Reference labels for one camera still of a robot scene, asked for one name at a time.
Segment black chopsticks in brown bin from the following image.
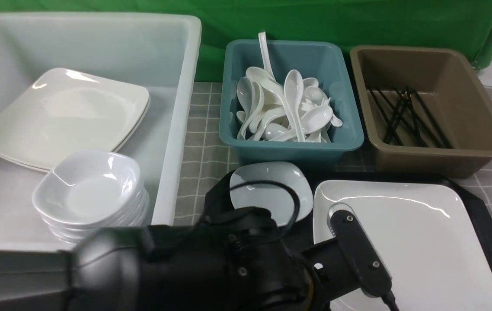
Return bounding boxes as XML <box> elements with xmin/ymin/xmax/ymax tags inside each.
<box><xmin>367</xmin><ymin>86</ymin><xmax>454</xmax><ymax>149</ymax></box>

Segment large white plastic bin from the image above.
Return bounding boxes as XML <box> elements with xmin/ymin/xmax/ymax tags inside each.
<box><xmin>0</xmin><ymin>12</ymin><xmax>202</xmax><ymax>252</ymax></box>

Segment white soup spoon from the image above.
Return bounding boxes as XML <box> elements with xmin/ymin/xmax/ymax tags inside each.
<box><xmin>284</xmin><ymin>69</ymin><xmax>305</xmax><ymax>142</ymax></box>

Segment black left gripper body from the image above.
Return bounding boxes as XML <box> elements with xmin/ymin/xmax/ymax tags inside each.
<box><xmin>303</xmin><ymin>210</ymin><xmax>393</xmax><ymax>311</ymax></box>

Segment white bowl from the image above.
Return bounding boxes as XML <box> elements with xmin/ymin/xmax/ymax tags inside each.
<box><xmin>230</xmin><ymin>162</ymin><xmax>313</xmax><ymax>228</ymax></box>

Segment stack of white bowls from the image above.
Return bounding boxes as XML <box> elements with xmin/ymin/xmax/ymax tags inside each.
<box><xmin>31</xmin><ymin>150</ymin><xmax>150</xmax><ymax>243</ymax></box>

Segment stack of white square plates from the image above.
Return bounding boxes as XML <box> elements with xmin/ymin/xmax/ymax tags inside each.
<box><xmin>0</xmin><ymin>68</ymin><xmax>150</xmax><ymax>172</ymax></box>

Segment pile of white soup spoons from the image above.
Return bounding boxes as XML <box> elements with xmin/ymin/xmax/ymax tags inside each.
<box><xmin>236</xmin><ymin>67</ymin><xmax>343</xmax><ymax>142</ymax></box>

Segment teal plastic bin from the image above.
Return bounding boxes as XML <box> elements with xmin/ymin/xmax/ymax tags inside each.
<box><xmin>220</xmin><ymin>39</ymin><xmax>365</xmax><ymax>168</ymax></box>

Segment upright white spoon in bin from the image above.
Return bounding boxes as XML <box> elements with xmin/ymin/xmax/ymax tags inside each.
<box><xmin>258</xmin><ymin>32</ymin><xmax>276</xmax><ymax>81</ymax></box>

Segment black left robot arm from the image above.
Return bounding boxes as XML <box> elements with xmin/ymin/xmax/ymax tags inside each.
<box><xmin>0</xmin><ymin>207</ymin><xmax>398</xmax><ymax>311</ymax></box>

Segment brown plastic bin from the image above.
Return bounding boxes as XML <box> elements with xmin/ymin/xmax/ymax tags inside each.
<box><xmin>349</xmin><ymin>45</ymin><xmax>492</xmax><ymax>178</ymax></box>

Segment large white square plate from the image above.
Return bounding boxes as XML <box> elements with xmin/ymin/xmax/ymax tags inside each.
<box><xmin>313</xmin><ymin>180</ymin><xmax>492</xmax><ymax>311</ymax></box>

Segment black serving tray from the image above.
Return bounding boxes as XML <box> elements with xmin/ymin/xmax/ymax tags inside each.
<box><xmin>203</xmin><ymin>170</ymin><xmax>492</xmax><ymax>311</ymax></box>

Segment green backdrop cloth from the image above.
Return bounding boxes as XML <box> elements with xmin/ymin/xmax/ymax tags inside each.
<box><xmin>0</xmin><ymin>0</ymin><xmax>492</xmax><ymax>82</ymax></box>

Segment black cable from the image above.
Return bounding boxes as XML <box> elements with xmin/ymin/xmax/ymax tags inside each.
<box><xmin>198</xmin><ymin>181</ymin><xmax>302</xmax><ymax>229</ymax></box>

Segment grey checked tablecloth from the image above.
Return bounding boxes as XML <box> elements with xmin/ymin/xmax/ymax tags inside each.
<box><xmin>173</xmin><ymin>83</ymin><xmax>492</xmax><ymax>225</ymax></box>

